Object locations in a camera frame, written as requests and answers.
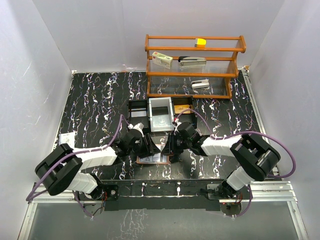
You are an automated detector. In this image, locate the silver magnetic stripe card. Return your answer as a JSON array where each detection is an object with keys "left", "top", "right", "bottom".
[{"left": 152, "top": 153, "right": 162, "bottom": 163}]

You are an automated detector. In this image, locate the pink leather card holder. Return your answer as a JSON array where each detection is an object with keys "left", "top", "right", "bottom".
[{"left": 136, "top": 153, "right": 170, "bottom": 165}]

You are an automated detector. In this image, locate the silver VIP card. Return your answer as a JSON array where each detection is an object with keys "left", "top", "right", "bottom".
[{"left": 137, "top": 156, "right": 153, "bottom": 164}]

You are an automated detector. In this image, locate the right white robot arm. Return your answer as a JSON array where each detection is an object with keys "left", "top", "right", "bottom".
[{"left": 161, "top": 122, "right": 281, "bottom": 198}]

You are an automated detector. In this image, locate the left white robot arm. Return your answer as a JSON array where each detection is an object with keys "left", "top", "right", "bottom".
[{"left": 34, "top": 126, "right": 161, "bottom": 199}]

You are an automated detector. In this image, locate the gold card in tray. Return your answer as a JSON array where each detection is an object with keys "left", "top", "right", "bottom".
[{"left": 174, "top": 104, "right": 193, "bottom": 115}]

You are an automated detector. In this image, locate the silver card in tray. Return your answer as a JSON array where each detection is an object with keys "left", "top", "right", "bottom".
[{"left": 130, "top": 111, "right": 147, "bottom": 118}]

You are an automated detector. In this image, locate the right black tray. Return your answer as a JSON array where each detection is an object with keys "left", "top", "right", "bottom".
[{"left": 171, "top": 96, "right": 198, "bottom": 129}]

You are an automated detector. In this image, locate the black tray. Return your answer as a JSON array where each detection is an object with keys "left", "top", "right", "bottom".
[
  {"left": 171, "top": 96, "right": 198, "bottom": 129},
  {"left": 127, "top": 99, "right": 151, "bottom": 134}
]

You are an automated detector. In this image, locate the middle white tray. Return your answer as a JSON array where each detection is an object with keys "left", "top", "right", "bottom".
[{"left": 148, "top": 97, "right": 174, "bottom": 133}]

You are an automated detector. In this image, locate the left black tray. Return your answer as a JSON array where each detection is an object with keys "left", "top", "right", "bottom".
[{"left": 127, "top": 99, "right": 151, "bottom": 134}]

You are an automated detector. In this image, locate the black front base bar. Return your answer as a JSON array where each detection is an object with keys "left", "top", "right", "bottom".
[{"left": 99, "top": 179, "right": 253, "bottom": 213}]

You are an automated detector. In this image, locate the small white hole punch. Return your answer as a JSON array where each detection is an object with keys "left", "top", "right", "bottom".
[{"left": 190, "top": 79, "right": 210, "bottom": 90}]

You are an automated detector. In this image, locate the white paper label sheet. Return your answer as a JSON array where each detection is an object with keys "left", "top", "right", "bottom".
[{"left": 59, "top": 132, "right": 76, "bottom": 148}]

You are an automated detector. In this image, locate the orange wooden shelf rack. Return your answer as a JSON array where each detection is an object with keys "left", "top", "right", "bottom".
[{"left": 144, "top": 34, "right": 247, "bottom": 99}]

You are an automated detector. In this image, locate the grey black stapler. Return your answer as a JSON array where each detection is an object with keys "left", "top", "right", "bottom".
[{"left": 178, "top": 56, "right": 207, "bottom": 68}]

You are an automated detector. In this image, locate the white staples box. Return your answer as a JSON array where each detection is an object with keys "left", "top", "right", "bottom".
[{"left": 152, "top": 51, "right": 173, "bottom": 69}]

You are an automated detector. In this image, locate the yellow sticky note block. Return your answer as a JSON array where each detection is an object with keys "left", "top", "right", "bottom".
[{"left": 194, "top": 38, "right": 207, "bottom": 48}]

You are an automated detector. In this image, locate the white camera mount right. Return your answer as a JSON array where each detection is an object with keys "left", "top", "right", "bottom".
[{"left": 172, "top": 118, "right": 181, "bottom": 127}]

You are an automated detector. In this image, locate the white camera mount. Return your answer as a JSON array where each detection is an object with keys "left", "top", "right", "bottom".
[
  {"left": 128, "top": 122, "right": 144, "bottom": 134},
  {"left": 172, "top": 118, "right": 181, "bottom": 127}
]

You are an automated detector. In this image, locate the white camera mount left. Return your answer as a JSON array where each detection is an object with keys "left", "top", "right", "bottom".
[{"left": 128, "top": 122, "right": 144, "bottom": 134}]

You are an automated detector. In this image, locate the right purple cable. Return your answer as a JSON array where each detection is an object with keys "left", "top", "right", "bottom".
[{"left": 174, "top": 108, "right": 298, "bottom": 179}]

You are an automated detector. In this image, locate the purple cable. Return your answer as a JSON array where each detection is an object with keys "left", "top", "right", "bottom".
[
  {"left": 25, "top": 114, "right": 133, "bottom": 202},
  {"left": 174, "top": 108, "right": 298, "bottom": 179}
]

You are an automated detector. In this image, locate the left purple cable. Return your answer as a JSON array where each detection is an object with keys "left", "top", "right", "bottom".
[{"left": 25, "top": 114, "right": 133, "bottom": 202}]

